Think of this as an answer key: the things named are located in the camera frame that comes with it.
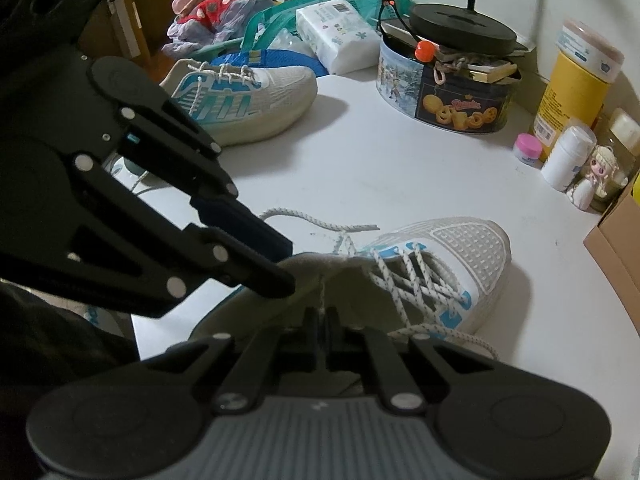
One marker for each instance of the teal plastic bag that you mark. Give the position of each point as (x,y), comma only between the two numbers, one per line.
(280,15)

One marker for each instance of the white mesh sneaker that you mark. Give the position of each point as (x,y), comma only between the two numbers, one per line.
(280,95)
(465,250)

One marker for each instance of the small white bottle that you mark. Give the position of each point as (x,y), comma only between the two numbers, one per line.
(567,160)

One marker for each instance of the white speckled shoelace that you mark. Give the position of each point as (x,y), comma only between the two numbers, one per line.
(200,87)
(320,221)

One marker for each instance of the white round container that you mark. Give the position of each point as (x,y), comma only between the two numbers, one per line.
(125,172)

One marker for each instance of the grey patterned garment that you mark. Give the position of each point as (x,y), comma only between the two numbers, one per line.
(235,22)

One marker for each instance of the white tissue pack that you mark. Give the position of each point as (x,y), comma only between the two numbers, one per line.
(340,40)

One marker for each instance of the black desk lamp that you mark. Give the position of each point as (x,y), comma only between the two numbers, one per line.
(460,27)

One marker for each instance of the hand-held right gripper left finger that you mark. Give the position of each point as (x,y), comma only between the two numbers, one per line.
(311,340)

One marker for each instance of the blonde doll figurine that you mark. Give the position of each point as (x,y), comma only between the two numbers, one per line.
(597,180)

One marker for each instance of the clear bottle with white cap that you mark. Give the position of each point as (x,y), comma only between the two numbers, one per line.
(622,132)

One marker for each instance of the brown cardboard box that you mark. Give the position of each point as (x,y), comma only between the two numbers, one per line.
(617,250)

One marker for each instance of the yellow canister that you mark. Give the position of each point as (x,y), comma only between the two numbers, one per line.
(565,105)

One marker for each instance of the round blue cookie tin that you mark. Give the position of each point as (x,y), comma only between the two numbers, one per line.
(400,90)

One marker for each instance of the small pink jar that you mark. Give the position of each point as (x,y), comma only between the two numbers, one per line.
(528,149)

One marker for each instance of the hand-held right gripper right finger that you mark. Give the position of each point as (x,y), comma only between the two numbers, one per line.
(335,340)

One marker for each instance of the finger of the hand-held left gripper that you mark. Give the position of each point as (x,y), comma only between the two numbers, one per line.
(250,272)
(240,225)

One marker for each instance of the orange cap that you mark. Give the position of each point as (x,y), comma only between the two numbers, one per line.
(425,51)

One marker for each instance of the black flat case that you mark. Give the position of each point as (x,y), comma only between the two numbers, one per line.
(400,35)

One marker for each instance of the red dotted cloth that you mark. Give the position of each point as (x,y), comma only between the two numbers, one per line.
(200,12)

